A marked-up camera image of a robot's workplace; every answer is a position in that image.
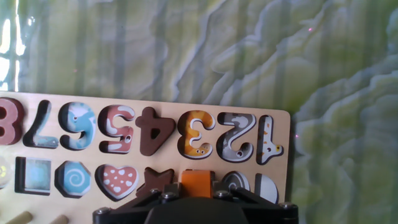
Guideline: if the wooden shape puzzle board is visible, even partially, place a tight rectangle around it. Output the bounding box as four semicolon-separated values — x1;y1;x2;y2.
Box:
0;91;292;224

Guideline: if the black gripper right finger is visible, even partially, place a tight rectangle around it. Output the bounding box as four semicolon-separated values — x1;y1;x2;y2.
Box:
213;180;299;224

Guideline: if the orange rectangular block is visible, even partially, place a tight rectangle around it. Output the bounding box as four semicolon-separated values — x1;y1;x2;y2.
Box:
181;169;215;199

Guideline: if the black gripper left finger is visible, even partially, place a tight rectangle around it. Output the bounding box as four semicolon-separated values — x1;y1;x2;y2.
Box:
92;182;183;224

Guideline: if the green marble pattern mat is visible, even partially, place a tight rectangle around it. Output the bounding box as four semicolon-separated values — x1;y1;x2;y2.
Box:
0;0;398;224

